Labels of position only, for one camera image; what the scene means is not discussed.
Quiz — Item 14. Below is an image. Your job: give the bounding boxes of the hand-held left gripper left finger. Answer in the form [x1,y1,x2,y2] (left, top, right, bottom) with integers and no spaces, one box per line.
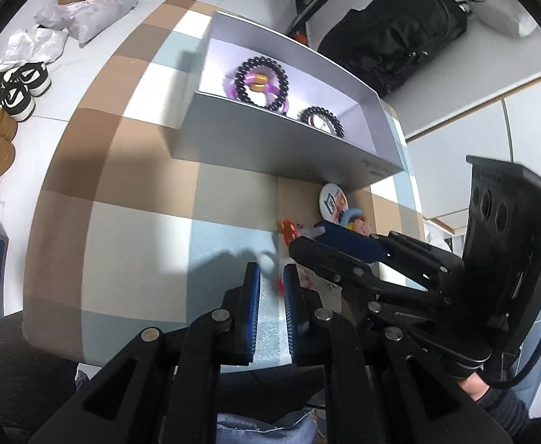
[27,261,262,444]

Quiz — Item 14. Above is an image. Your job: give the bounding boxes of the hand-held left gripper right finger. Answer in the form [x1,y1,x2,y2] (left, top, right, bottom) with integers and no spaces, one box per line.
[282,263,514,444]

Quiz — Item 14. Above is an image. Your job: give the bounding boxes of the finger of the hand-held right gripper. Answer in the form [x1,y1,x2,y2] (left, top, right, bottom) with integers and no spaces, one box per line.
[314,219,465,287]
[289,236,493,375]

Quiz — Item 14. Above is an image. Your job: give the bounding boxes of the light blue ring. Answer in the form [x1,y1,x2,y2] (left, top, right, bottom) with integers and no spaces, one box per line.
[337,207,368,227]

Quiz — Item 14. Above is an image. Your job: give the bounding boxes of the white round keychain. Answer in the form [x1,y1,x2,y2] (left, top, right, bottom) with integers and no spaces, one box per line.
[293,266,315,293]

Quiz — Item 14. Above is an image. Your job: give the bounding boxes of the round badge with red print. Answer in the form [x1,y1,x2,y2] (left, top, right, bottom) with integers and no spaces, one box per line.
[319,182,349,225]

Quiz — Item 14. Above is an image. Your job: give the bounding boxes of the orange bead charm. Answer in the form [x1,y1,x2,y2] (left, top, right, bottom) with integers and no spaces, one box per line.
[277,219,301,246]

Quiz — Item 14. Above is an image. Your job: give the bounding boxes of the grey cardboard box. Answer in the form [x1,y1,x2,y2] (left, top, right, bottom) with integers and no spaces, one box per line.
[169,9,405,190]

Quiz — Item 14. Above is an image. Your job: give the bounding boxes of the black bead bracelet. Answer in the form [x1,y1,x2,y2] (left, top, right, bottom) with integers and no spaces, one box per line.
[297,106,345,139]
[232,55,292,112]

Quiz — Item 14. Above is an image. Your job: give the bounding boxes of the purple ring bracelet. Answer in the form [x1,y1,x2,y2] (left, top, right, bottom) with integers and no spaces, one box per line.
[224,81,292,117]

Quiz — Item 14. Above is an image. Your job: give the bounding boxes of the lilac bracelet with gold beads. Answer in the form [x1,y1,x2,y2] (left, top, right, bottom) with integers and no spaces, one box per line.
[245,70,278,93]

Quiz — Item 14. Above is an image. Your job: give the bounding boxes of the person's right forearm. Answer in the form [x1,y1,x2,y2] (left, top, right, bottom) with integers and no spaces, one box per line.
[462,372,541,444]

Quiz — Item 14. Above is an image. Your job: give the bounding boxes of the person's blue jeans leg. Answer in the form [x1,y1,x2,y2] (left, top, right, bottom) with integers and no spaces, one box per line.
[215,411,317,444]

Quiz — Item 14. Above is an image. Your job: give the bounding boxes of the checkered tablecloth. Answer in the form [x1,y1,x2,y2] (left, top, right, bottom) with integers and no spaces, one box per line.
[23,0,426,375]

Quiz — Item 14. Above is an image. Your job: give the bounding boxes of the black backpack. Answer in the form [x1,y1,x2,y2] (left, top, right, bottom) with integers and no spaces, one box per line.
[317,0,467,98]

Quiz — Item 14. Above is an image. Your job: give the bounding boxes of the white jacket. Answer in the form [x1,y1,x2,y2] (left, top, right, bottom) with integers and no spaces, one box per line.
[462,0,539,38]

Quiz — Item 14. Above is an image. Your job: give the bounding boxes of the dark cloth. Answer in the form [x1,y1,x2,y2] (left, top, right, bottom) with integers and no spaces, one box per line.
[0,312,81,444]

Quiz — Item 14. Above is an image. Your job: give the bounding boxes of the black and white sneaker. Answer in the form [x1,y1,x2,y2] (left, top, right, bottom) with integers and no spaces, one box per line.
[2,62,51,98]
[0,81,36,123]

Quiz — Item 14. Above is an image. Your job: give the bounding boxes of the white plastic bags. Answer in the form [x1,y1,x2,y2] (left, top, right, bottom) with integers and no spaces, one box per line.
[34,0,138,48]

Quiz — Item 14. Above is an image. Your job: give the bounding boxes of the crumpled plastic bag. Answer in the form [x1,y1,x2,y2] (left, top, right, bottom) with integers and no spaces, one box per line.
[0,27,70,64]

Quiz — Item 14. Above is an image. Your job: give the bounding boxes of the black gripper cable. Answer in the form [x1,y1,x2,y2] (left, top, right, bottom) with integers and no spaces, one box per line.
[480,240,541,389]

